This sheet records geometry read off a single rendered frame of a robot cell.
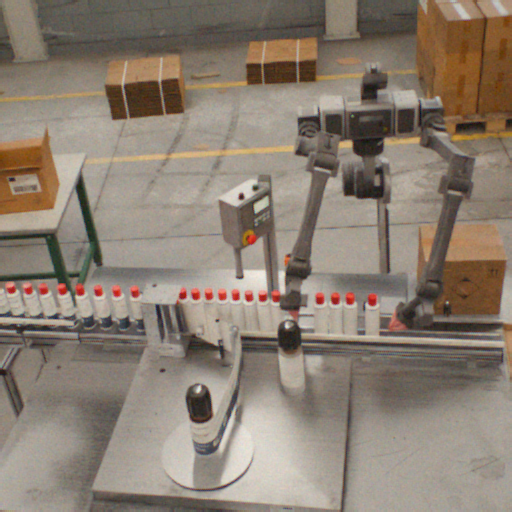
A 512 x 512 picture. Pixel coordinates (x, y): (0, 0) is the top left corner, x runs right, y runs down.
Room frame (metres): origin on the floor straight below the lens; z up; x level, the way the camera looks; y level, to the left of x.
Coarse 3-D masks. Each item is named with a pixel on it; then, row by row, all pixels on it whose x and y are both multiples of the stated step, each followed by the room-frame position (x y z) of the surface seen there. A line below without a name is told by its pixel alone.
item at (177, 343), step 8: (144, 304) 2.24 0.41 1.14; (152, 304) 2.23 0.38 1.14; (160, 304) 2.23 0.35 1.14; (144, 312) 2.24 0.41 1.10; (152, 312) 2.23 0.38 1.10; (168, 312) 2.28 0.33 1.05; (144, 320) 2.24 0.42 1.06; (152, 320) 2.23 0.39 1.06; (160, 320) 2.27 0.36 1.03; (168, 320) 2.26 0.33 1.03; (176, 320) 2.24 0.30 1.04; (152, 328) 2.23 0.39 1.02; (160, 328) 2.25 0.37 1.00; (168, 328) 2.25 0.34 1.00; (176, 328) 2.24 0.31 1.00; (184, 328) 2.30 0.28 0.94; (152, 336) 2.24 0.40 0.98; (160, 336) 2.24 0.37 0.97; (176, 336) 2.24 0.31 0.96; (184, 336) 2.26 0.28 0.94; (152, 344) 2.24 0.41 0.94; (160, 344) 2.23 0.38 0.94; (168, 344) 2.22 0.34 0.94; (176, 344) 2.22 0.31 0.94; (184, 344) 2.23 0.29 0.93; (160, 352) 2.23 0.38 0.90; (168, 352) 2.22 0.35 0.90; (184, 352) 2.22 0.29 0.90
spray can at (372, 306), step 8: (368, 296) 2.21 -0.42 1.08; (376, 296) 2.21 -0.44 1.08; (368, 304) 2.21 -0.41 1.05; (376, 304) 2.20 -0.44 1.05; (368, 312) 2.19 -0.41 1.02; (376, 312) 2.19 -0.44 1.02; (368, 320) 2.19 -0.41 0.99; (376, 320) 2.19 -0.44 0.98; (368, 328) 2.19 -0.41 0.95; (376, 328) 2.19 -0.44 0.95; (376, 336) 2.19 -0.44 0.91
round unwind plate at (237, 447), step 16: (176, 432) 1.83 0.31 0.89; (224, 432) 1.81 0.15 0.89; (240, 432) 1.80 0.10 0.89; (176, 448) 1.76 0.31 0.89; (192, 448) 1.75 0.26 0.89; (224, 448) 1.74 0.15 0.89; (240, 448) 1.73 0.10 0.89; (176, 464) 1.69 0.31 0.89; (192, 464) 1.69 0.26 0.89; (208, 464) 1.68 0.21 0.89; (224, 464) 1.67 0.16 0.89; (240, 464) 1.66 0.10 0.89; (176, 480) 1.63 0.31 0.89; (192, 480) 1.62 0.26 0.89; (208, 480) 1.61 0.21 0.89; (224, 480) 1.61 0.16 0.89
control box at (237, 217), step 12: (252, 180) 2.47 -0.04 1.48; (228, 192) 2.40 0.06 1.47; (252, 192) 2.39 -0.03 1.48; (264, 192) 2.39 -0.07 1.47; (228, 204) 2.33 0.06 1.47; (240, 204) 2.32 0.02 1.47; (252, 204) 2.35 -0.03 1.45; (228, 216) 2.34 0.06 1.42; (240, 216) 2.30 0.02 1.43; (252, 216) 2.34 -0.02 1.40; (228, 228) 2.34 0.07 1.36; (240, 228) 2.31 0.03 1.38; (252, 228) 2.34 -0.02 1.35; (264, 228) 2.38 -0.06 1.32; (228, 240) 2.35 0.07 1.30; (240, 240) 2.31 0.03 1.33
